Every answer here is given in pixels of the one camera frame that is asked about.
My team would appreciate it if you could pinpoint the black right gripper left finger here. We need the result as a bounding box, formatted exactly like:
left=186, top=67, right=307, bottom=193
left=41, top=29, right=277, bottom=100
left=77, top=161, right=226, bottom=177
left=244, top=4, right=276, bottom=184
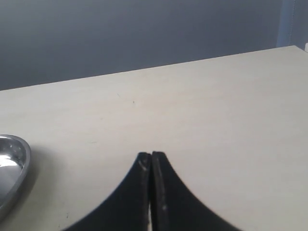
left=67, top=153, right=151, bottom=231

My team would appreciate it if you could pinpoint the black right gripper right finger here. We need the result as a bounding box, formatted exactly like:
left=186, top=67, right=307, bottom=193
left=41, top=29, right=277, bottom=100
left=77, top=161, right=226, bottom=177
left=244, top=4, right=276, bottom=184
left=150, top=152, right=238, bottom=231

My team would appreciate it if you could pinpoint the round stainless steel plate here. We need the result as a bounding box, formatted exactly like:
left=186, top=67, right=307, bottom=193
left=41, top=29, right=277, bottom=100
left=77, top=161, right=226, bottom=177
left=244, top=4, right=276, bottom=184
left=0, top=134, right=31, bottom=215

